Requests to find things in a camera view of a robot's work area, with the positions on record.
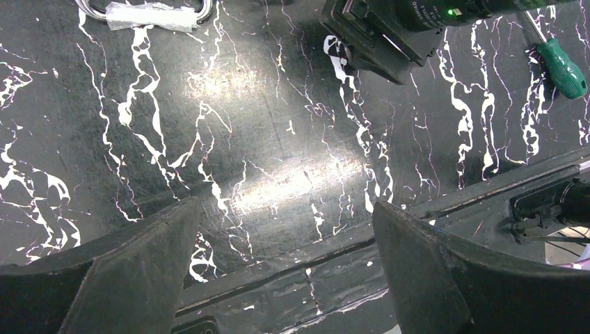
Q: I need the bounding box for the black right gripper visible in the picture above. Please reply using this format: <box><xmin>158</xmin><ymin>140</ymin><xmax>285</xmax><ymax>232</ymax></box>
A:
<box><xmin>320</xmin><ymin>1</ymin><xmax>461</xmax><ymax>85</ymax></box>

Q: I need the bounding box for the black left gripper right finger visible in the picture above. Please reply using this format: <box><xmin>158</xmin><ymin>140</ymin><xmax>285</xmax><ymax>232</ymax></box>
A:
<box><xmin>372</xmin><ymin>202</ymin><xmax>589</xmax><ymax>333</ymax></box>

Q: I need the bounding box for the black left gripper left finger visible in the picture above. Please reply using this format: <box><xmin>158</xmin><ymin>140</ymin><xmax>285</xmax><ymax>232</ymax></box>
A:
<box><xmin>1</xmin><ymin>198</ymin><xmax>202</xmax><ymax>333</ymax></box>

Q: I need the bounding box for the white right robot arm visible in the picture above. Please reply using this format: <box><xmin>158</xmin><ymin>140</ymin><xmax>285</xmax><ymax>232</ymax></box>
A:
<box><xmin>320</xmin><ymin>0</ymin><xmax>560</xmax><ymax>85</ymax></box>

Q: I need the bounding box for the black poker set case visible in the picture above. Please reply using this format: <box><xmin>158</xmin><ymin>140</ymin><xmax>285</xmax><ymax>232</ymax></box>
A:
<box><xmin>74</xmin><ymin>0</ymin><xmax>214</xmax><ymax>33</ymax></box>

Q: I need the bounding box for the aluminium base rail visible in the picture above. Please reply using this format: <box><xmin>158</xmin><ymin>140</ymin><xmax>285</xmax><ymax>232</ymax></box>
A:
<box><xmin>173</xmin><ymin>147</ymin><xmax>589</xmax><ymax>333</ymax></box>

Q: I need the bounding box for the green handle screwdriver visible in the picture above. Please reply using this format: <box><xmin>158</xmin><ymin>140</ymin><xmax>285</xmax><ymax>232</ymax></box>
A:
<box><xmin>524</xmin><ymin>11</ymin><xmax>588</xmax><ymax>100</ymax></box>

